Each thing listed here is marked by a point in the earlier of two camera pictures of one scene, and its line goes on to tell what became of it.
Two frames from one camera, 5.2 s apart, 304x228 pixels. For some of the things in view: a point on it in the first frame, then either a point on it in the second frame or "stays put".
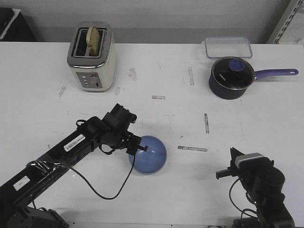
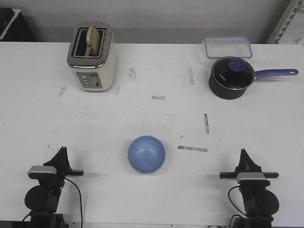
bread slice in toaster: [93, 41] stays put
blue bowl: [152, 161] stays put
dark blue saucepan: [230, 77] stays put
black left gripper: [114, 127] to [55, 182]
